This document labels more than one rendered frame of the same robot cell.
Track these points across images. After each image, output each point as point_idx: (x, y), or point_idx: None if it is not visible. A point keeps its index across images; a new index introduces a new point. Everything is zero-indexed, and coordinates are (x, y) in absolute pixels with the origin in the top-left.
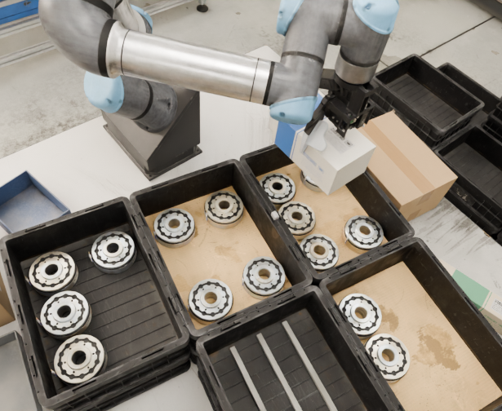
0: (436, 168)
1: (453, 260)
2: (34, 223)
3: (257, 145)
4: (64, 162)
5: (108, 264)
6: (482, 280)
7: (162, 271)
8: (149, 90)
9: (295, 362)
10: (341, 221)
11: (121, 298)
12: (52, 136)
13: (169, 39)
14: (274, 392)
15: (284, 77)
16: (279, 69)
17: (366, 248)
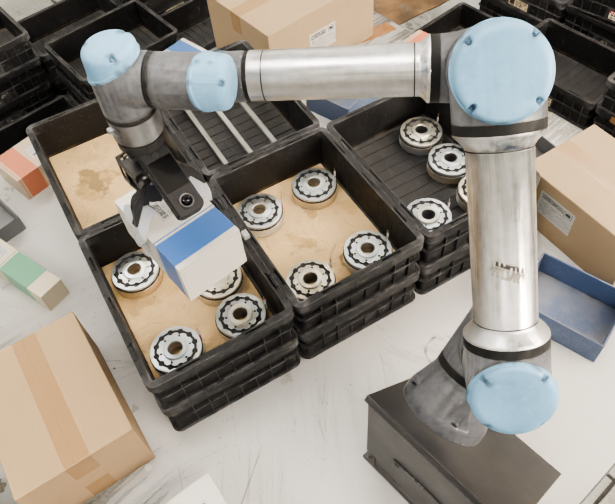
0: None
1: (17, 324)
2: (555, 305)
3: (270, 487)
4: (571, 405)
5: (427, 200)
6: None
7: (363, 169)
8: (446, 361)
9: (232, 159)
10: (158, 295)
11: (405, 188)
12: None
13: (365, 56)
14: (251, 139)
15: (231, 51)
16: (236, 54)
17: (138, 251)
